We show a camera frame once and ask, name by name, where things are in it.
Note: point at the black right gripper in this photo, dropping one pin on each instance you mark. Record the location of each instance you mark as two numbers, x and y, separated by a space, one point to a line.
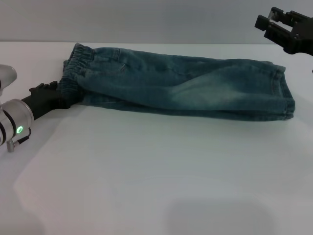
303 34

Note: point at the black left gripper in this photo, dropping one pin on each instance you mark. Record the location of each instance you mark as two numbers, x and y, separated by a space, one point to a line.
41 101

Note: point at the blue denim shorts with cartoon print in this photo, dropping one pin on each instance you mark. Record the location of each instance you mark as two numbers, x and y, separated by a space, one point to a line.
171 85

